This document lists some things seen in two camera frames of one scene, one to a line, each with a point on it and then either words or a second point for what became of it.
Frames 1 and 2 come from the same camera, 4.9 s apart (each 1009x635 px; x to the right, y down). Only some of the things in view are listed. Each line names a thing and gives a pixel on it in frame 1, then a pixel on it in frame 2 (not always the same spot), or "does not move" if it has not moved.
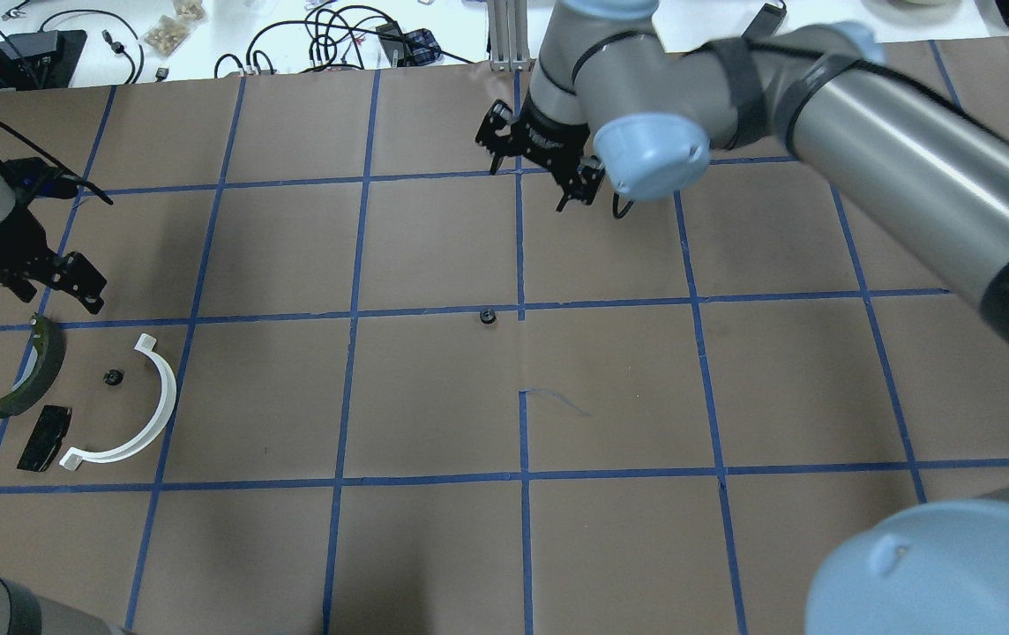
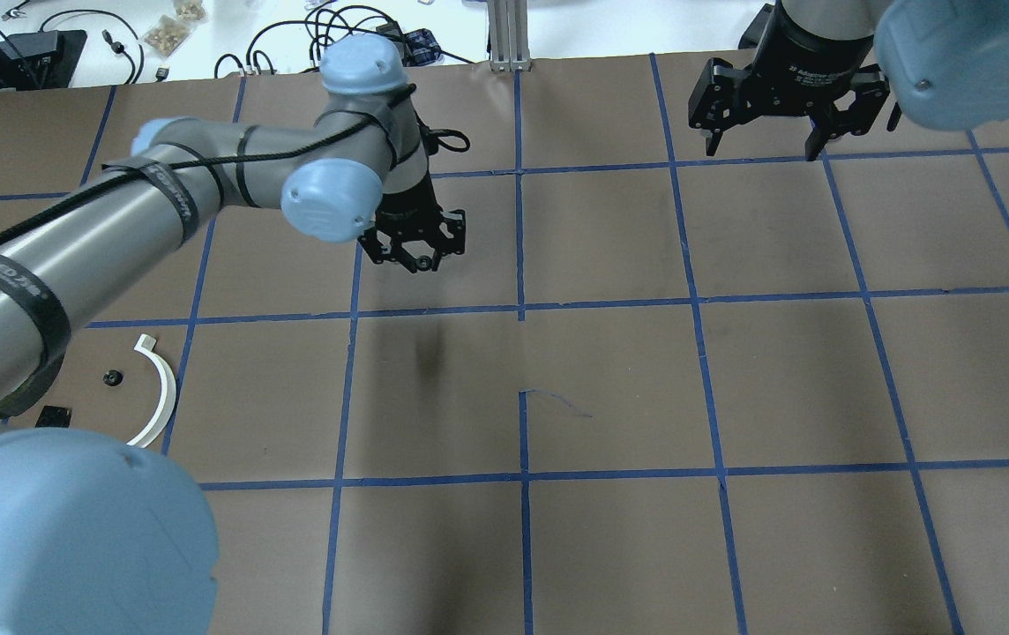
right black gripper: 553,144 → 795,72
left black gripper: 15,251 → 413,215
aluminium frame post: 508,35 does not move
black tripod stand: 42,60 does not move
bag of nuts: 167,33 does not move
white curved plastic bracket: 72,459 does not move
